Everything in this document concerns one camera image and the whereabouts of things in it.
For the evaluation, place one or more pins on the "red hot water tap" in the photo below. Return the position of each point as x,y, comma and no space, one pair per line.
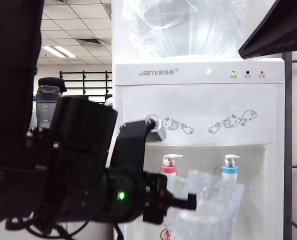
169,168

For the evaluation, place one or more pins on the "blue cold water tap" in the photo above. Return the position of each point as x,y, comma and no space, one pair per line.
229,168

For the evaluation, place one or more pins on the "clear plastic mug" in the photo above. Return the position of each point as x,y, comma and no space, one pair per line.
213,215

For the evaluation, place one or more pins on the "black chair headrest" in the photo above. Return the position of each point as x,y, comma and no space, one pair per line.
52,82

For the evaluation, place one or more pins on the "office chair with jacket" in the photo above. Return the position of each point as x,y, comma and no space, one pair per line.
109,101

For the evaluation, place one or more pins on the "double tube ceiling light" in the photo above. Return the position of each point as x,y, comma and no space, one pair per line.
52,51

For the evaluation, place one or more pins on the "white water dispenser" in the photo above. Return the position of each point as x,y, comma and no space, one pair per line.
208,100

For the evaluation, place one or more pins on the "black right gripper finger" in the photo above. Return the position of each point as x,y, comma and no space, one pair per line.
283,30

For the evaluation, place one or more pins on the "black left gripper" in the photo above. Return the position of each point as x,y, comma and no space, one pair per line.
154,210

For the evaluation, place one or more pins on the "dark grey sports bottle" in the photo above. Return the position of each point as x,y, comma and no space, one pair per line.
46,107

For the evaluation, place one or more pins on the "black wall shelving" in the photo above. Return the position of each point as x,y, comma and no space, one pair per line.
83,80

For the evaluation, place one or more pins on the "black metal rack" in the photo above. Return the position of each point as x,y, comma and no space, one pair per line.
288,150

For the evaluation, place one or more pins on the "ceiling air vent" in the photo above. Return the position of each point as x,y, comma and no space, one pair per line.
90,41

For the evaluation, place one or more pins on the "plastic-wrapped water jug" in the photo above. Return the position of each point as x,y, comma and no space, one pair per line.
183,30

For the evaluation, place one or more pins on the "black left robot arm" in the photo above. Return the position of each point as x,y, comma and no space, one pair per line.
13,75

